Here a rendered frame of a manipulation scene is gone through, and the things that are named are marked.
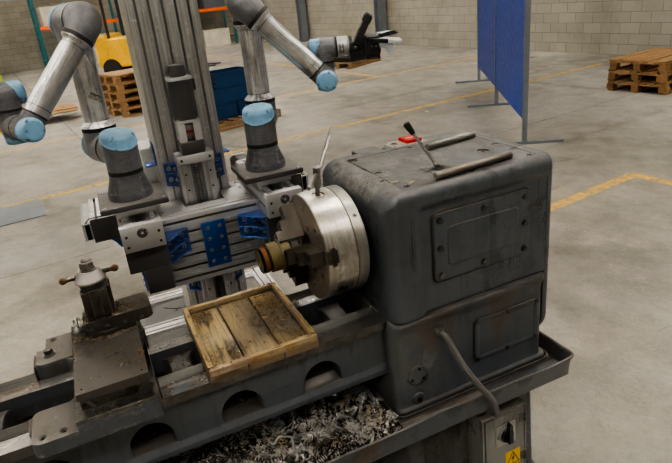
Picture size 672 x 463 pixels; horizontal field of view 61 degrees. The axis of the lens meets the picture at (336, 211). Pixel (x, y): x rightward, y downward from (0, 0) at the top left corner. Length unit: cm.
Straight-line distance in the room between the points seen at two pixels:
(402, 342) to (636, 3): 1122
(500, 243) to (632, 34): 1098
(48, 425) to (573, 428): 197
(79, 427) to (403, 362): 87
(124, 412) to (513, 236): 116
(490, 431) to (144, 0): 184
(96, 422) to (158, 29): 132
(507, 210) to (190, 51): 124
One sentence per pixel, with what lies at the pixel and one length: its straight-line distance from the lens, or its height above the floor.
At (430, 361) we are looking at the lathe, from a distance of 180.
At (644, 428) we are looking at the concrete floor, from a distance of 276.
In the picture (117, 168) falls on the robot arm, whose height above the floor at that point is 128.
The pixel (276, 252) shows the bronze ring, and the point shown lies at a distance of 159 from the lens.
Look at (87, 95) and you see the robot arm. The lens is 214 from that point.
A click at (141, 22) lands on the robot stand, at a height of 172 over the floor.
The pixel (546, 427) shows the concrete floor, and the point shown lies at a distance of 266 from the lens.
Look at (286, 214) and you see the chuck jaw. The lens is 165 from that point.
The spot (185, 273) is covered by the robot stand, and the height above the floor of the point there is 85.
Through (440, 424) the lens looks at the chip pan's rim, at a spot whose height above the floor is 55.
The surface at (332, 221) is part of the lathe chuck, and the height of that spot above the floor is 119.
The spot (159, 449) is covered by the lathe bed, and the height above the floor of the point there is 71.
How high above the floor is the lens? 177
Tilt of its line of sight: 21 degrees down
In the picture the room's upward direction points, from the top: 6 degrees counter-clockwise
